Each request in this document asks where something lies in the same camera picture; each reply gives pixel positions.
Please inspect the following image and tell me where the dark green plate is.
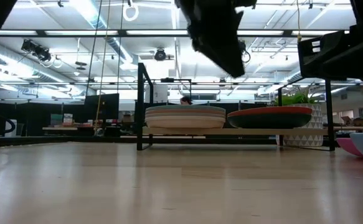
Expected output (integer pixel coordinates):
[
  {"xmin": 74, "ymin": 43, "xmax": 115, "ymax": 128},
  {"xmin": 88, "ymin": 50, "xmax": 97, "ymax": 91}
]
[{"xmin": 227, "ymin": 112, "xmax": 313, "ymax": 129}]

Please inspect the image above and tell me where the black overhead light bar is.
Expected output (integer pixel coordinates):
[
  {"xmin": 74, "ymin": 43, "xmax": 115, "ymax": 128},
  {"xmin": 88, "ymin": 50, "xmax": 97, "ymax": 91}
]
[{"xmin": 0, "ymin": 29, "xmax": 350, "ymax": 39}]

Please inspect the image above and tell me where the white cabinet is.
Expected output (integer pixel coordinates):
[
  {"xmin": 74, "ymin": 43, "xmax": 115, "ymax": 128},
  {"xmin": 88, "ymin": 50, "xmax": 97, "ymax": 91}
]
[{"xmin": 144, "ymin": 84, "xmax": 169, "ymax": 104}]

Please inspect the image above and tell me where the orange plate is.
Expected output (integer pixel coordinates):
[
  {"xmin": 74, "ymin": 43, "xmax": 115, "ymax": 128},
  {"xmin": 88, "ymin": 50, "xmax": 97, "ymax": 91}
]
[{"xmin": 227, "ymin": 106, "xmax": 313, "ymax": 118}]

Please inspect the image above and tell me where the black metal wooden board shelf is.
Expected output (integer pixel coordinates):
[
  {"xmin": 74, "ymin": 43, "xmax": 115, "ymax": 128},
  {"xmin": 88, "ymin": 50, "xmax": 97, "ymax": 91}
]
[{"xmin": 136, "ymin": 63, "xmax": 336, "ymax": 152}]

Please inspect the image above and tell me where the brownish rose plate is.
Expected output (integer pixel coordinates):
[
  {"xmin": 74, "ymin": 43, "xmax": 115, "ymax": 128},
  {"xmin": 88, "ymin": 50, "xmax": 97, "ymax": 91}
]
[{"xmin": 145, "ymin": 108, "xmax": 227, "ymax": 116}]

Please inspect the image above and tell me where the green potted plant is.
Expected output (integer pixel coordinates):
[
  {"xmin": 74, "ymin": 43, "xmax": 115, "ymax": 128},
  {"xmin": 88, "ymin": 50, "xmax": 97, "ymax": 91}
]
[{"xmin": 272, "ymin": 86, "xmax": 321, "ymax": 107}]

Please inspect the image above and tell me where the white hanging ring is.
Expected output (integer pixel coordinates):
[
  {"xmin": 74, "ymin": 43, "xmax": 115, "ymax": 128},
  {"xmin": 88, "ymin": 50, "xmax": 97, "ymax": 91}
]
[{"xmin": 122, "ymin": 2, "xmax": 139, "ymax": 22}]

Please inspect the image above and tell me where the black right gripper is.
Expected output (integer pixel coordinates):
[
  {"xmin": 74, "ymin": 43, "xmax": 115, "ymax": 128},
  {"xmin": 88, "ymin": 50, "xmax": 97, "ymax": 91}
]
[{"xmin": 298, "ymin": 18, "xmax": 363, "ymax": 83}]

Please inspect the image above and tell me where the magenta pink plate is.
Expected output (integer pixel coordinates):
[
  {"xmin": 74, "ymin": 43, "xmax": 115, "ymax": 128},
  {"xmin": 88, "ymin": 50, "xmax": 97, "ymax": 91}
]
[{"xmin": 336, "ymin": 138, "xmax": 363, "ymax": 157}]

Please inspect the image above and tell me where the yellow cable with connector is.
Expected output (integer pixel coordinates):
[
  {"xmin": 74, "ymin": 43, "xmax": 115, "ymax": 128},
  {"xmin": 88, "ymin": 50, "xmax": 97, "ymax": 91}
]
[{"xmin": 296, "ymin": 0, "xmax": 303, "ymax": 44}]

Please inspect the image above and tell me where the teal box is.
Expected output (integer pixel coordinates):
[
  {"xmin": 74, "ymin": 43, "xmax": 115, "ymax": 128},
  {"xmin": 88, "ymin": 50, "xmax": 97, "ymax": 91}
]
[{"xmin": 50, "ymin": 113, "xmax": 64, "ymax": 127}]

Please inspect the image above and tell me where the beige plate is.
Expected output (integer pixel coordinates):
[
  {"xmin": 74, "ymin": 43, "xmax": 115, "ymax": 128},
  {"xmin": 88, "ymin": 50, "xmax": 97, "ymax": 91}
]
[{"xmin": 145, "ymin": 112, "xmax": 227, "ymax": 119}]

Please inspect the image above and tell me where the round black overhead camera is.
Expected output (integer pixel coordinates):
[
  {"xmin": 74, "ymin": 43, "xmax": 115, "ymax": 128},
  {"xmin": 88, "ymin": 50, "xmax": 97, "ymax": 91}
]
[{"xmin": 154, "ymin": 48, "xmax": 167, "ymax": 62}]

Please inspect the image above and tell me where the black computer monitor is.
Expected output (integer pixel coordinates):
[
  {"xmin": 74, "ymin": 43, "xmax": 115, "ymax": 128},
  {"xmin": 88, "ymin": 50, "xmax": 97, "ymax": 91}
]
[{"xmin": 85, "ymin": 93, "xmax": 120, "ymax": 124}]

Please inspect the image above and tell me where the white triangle-patterned planter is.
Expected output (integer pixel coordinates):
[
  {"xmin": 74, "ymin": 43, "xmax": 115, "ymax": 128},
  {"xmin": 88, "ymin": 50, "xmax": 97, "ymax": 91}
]
[{"xmin": 276, "ymin": 103, "xmax": 324, "ymax": 148}]

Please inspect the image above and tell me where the wooden desk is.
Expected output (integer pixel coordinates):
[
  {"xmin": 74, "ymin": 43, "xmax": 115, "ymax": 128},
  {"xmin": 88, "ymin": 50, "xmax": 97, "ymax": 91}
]
[
  {"xmin": 333, "ymin": 126, "xmax": 363, "ymax": 132},
  {"xmin": 42, "ymin": 126, "xmax": 95, "ymax": 131}
]

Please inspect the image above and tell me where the person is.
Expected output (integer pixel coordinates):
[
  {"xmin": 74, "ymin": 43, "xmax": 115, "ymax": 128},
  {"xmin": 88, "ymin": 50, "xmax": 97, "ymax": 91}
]
[{"xmin": 179, "ymin": 95, "xmax": 194, "ymax": 106}]

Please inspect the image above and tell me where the black hanging cable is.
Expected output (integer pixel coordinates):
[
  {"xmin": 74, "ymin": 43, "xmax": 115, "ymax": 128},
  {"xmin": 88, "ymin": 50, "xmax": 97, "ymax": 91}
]
[
  {"xmin": 116, "ymin": 0, "xmax": 125, "ymax": 95},
  {"xmin": 85, "ymin": 0, "xmax": 103, "ymax": 96}
]

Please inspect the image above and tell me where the black overhead camera with cable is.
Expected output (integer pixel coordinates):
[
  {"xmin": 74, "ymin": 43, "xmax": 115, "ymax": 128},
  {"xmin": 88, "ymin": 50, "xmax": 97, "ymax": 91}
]
[{"xmin": 238, "ymin": 39, "xmax": 252, "ymax": 63}]

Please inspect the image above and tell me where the yellow hanging cable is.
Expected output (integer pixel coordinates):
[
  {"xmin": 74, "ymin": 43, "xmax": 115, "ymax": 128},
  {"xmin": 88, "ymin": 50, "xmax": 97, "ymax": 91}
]
[{"xmin": 94, "ymin": 0, "xmax": 111, "ymax": 130}]

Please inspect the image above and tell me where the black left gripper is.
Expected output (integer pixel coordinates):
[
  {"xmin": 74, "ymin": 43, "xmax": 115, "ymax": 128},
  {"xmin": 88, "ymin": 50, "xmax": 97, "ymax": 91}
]
[{"xmin": 174, "ymin": 0, "xmax": 257, "ymax": 79}]

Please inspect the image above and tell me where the white container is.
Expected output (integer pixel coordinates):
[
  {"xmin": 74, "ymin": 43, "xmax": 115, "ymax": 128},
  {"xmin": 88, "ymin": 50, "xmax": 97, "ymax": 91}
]
[{"xmin": 4, "ymin": 119, "xmax": 18, "ymax": 138}]

